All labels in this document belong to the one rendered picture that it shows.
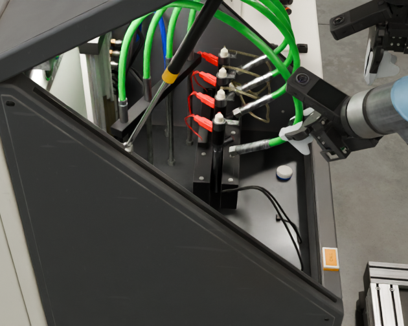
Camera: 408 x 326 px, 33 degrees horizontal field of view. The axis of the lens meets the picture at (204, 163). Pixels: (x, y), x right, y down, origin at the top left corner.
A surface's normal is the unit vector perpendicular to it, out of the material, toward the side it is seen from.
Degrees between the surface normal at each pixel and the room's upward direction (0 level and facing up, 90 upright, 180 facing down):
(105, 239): 90
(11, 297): 90
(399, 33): 90
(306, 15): 0
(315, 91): 19
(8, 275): 90
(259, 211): 0
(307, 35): 0
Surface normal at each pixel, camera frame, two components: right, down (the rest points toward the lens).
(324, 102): 0.00, -0.46
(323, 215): 0.02, -0.73
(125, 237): -0.07, 0.69
